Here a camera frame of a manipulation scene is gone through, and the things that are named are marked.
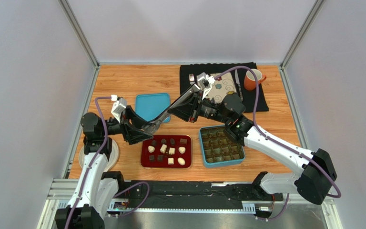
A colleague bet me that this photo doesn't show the orange mug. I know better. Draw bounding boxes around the orange mug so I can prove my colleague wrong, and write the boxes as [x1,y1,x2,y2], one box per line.
[244,69,267,91]

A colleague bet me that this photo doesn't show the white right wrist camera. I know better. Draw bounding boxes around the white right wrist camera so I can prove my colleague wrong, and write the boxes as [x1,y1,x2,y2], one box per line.
[196,73,215,100]

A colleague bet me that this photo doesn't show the red chocolate tray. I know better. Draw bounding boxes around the red chocolate tray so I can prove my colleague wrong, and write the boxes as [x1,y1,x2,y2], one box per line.
[140,135,193,168]

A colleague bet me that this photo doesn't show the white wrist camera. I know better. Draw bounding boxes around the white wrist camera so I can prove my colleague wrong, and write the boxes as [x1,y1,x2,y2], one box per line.
[196,73,215,100]
[111,94,127,123]

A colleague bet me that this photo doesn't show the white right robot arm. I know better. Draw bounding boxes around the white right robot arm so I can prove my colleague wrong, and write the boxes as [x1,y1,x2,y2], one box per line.
[146,85,341,205]

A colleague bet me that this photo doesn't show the black cloth placemat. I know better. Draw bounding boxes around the black cloth placemat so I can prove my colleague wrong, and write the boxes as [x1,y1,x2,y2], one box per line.
[180,62,269,113]

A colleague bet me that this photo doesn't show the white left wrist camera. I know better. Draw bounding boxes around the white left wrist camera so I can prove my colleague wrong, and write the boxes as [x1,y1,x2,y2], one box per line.
[111,94,127,123]

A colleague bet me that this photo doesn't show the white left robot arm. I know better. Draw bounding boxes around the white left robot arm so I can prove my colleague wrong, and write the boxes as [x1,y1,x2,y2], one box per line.
[55,105,153,229]

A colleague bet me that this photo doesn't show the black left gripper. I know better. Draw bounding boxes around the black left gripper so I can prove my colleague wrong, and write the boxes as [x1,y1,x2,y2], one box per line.
[100,105,153,145]

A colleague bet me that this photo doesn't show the floral square plate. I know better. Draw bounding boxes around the floral square plate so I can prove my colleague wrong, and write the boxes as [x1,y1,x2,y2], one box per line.
[206,73,237,104]

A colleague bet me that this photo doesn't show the blue tin lid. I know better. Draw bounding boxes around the blue tin lid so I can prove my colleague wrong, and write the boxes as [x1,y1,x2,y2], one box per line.
[135,93,171,123]

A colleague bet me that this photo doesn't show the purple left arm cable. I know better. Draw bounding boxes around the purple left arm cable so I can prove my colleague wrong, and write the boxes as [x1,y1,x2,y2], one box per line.
[63,96,150,229]

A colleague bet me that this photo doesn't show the blue chocolate tin box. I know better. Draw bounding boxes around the blue chocolate tin box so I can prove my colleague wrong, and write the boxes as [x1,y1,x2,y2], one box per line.
[199,125,245,168]

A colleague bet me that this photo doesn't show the silver table knife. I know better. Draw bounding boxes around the silver table knife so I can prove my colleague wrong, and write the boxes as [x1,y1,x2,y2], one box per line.
[234,70,244,101]

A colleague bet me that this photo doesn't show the white round plate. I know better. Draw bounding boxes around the white round plate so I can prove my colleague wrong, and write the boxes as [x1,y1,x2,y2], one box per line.
[78,140,120,172]

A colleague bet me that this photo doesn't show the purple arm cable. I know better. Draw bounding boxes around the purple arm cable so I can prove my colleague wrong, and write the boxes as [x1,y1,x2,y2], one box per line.
[63,96,150,229]
[214,65,342,221]

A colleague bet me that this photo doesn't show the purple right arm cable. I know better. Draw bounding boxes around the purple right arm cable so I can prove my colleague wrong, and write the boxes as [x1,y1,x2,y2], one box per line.
[214,65,342,221]

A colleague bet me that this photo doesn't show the silver fork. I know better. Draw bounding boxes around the silver fork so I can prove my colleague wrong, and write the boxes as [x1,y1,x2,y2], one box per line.
[189,73,196,85]

